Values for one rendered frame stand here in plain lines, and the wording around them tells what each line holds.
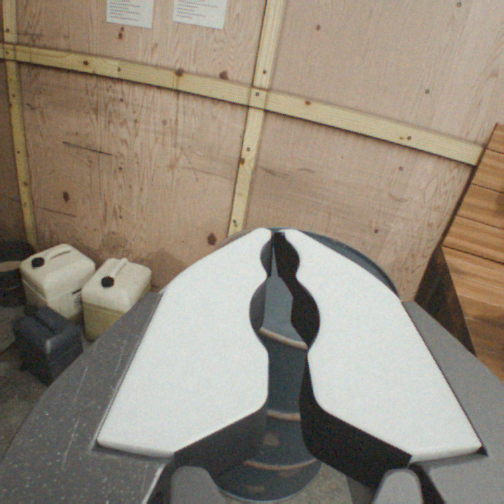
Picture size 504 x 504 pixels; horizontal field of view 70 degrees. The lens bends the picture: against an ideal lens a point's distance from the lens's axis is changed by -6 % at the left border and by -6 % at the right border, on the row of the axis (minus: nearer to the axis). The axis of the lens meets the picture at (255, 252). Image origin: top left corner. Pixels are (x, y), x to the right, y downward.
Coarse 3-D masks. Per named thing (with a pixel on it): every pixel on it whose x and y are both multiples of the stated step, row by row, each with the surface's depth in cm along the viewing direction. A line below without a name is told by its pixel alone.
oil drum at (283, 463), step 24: (336, 240) 138; (360, 264) 130; (288, 312) 102; (264, 336) 94; (288, 336) 95; (288, 360) 94; (288, 384) 99; (288, 408) 104; (288, 432) 110; (264, 456) 118; (288, 456) 118; (312, 456) 124; (216, 480) 137; (240, 480) 129; (264, 480) 127; (288, 480) 129; (312, 480) 147
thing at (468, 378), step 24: (408, 312) 9; (432, 336) 8; (456, 360) 7; (456, 384) 7; (480, 384) 7; (480, 408) 6; (480, 432) 6; (456, 456) 6; (480, 456) 6; (432, 480) 5; (456, 480) 5; (480, 480) 5
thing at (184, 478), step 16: (176, 480) 5; (192, 480) 5; (208, 480) 5; (384, 480) 5; (400, 480) 5; (416, 480) 5; (176, 496) 5; (192, 496) 5; (208, 496) 5; (384, 496) 5; (400, 496) 5; (416, 496) 5
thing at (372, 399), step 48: (288, 240) 11; (288, 288) 12; (336, 288) 9; (384, 288) 9; (336, 336) 8; (384, 336) 8; (336, 384) 7; (384, 384) 7; (432, 384) 7; (336, 432) 6; (384, 432) 6; (432, 432) 6
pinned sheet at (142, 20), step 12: (108, 0) 142; (120, 0) 141; (132, 0) 140; (144, 0) 139; (108, 12) 144; (120, 12) 143; (132, 12) 142; (144, 12) 141; (132, 24) 145; (144, 24) 143
